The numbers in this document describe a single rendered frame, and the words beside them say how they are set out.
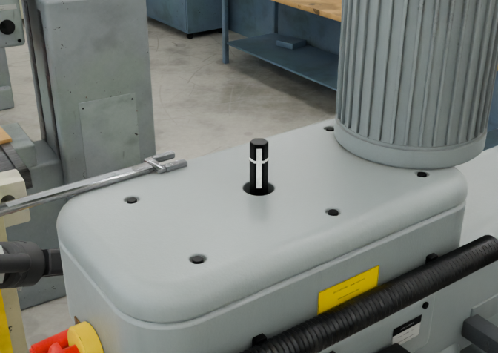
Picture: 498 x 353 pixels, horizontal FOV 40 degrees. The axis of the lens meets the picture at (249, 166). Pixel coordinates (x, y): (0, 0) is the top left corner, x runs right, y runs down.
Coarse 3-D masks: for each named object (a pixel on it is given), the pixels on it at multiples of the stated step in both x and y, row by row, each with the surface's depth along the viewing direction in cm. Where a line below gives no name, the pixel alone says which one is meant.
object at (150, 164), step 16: (144, 160) 86; (160, 160) 86; (176, 160) 85; (96, 176) 81; (112, 176) 81; (128, 176) 82; (48, 192) 78; (64, 192) 78; (80, 192) 79; (0, 208) 75; (16, 208) 75
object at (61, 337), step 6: (66, 330) 85; (54, 336) 84; (60, 336) 84; (66, 336) 84; (42, 342) 83; (48, 342) 83; (54, 342) 83; (60, 342) 83; (66, 342) 84; (36, 348) 82; (42, 348) 82; (48, 348) 83
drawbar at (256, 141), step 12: (252, 144) 77; (264, 144) 77; (252, 156) 78; (264, 156) 78; (252, 168) 79; (264, 168) 78; (252, 180) 79; (264, 180) 79; (252, 192) 80; (264, 192) 80
